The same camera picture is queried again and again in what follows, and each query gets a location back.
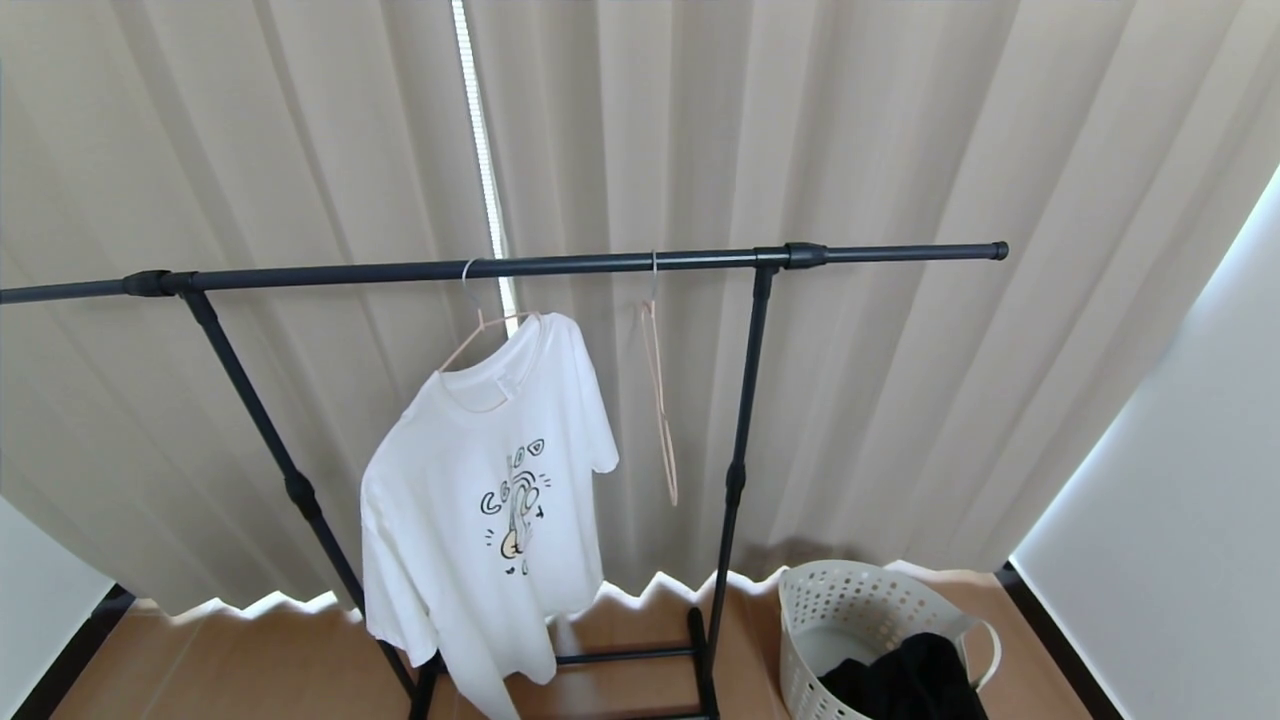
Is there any pink clothes hanger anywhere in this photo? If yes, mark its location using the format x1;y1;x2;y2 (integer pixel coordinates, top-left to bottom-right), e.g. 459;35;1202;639
640;250;680;508
438;258;546;413

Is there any white printed t-shirt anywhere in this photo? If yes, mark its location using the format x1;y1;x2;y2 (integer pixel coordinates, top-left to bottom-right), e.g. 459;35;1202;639
360;312;621;720

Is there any black garment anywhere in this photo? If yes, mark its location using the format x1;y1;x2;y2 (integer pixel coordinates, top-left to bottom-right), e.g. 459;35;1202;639
818;632;989;720

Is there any black clothes rack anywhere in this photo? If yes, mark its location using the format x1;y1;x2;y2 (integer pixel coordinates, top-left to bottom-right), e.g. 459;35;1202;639
0;242;1009;720

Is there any white laundry basket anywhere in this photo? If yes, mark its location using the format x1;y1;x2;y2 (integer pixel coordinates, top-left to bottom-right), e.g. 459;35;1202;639
778;560;1002;720

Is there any beige curtain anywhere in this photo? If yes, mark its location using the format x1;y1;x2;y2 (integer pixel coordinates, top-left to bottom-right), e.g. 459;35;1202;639
0;0;1280;616

